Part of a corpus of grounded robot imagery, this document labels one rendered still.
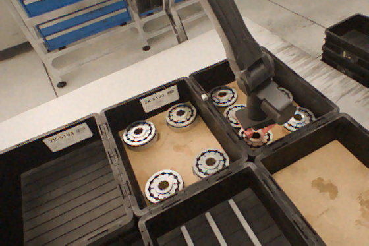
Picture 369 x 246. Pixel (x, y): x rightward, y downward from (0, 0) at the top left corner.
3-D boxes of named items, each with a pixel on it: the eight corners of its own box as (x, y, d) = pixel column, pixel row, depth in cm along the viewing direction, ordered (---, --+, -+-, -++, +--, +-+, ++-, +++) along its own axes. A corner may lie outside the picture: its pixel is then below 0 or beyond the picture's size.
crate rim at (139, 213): (101, 115, 90) (98, 110, 88) (187, 80, 98) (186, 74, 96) (139, 223, 65) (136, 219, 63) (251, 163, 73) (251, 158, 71)
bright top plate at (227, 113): (217, 113, 93) (217, 112, 92) (244, 100, 95) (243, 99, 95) (234, 133, 86) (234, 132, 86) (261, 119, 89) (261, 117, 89)
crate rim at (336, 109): (188, 80, 98) (186, 74, 96) (261, 49, 105) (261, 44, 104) (251, 163, 73) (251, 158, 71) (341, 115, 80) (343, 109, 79)
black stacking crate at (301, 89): (193, 100, 105) (187, 76, 96) (261, 70, 112) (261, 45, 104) (252, 182, 80) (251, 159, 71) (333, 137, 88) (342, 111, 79)
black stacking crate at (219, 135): (113, 135, 97) (99, 111, 88) (192, 101, 104) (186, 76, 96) (151, 238, 72) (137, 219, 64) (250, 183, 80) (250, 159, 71)
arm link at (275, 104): (263, 50, 63) (233, 74, 62) (301, 78, 57) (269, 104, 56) (269, 82, 73) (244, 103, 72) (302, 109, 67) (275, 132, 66)
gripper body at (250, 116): (279, 119, 76) (283, 100, 70) (244, 132, 74) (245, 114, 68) (267, 103, 80) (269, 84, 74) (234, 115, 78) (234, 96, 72)
